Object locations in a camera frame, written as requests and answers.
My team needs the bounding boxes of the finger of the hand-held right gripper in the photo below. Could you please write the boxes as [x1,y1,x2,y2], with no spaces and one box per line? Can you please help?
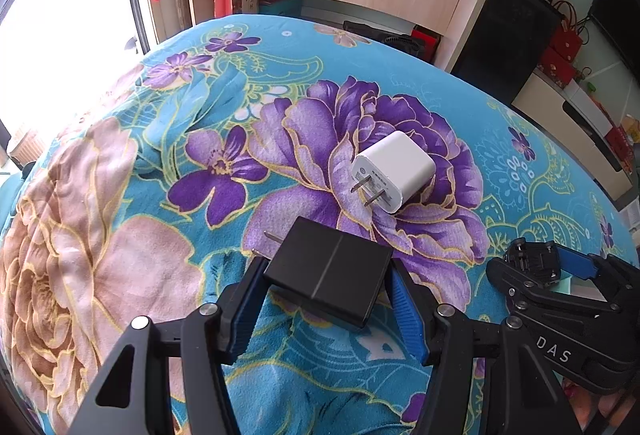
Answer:
[554,245,640,301]
[486,257,631,322]

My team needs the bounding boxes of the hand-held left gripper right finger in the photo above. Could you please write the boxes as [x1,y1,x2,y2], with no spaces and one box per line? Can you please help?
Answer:
[382,260,586,435]

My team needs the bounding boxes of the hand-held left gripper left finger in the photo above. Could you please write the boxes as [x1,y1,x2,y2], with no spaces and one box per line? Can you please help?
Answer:
[65,257,274,435]

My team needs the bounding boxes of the black charger adapter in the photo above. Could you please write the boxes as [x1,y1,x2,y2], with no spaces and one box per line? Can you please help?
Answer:
[262,216,394,328]

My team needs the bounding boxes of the person's right forearm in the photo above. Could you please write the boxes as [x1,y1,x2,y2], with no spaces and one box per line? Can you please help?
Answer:
[562,377,640,435]

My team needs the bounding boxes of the white television stand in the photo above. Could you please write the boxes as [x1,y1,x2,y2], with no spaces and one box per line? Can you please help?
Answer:
[510,68,636,204]

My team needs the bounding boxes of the floral blanket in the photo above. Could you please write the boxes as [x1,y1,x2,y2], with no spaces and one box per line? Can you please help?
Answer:
[0,12,640,435]

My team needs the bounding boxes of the white charger plug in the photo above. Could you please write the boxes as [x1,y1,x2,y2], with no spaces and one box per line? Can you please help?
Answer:
[351,130,436,216]

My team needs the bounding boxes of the black speaker cabinet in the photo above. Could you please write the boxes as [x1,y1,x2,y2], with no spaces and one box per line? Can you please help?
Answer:
[450,0,564,104]

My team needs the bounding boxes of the red box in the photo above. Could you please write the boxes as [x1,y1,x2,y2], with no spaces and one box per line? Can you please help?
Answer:
[412,28,444,62]

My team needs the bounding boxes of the red gift bags with handles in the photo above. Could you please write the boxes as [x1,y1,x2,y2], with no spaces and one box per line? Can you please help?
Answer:
[537,0,589,87]

